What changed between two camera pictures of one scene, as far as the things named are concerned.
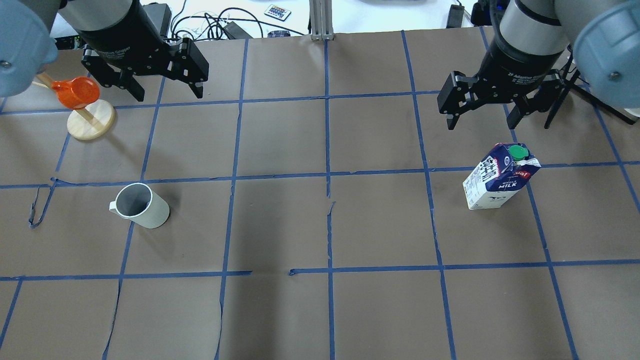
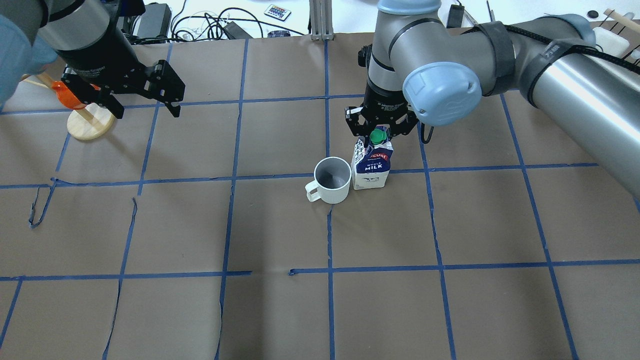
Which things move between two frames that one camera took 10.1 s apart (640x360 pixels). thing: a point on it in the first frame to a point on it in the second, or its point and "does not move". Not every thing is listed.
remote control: (279, 13) does not move
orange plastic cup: (77, 93) does not move
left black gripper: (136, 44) to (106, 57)
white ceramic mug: (136, 202) to (332, 176)
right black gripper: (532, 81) to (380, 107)
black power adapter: (234, 32) does not move
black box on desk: (455, 17) does not move
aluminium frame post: (321, 20) does not move
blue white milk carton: (504, 170) to (371, 165)
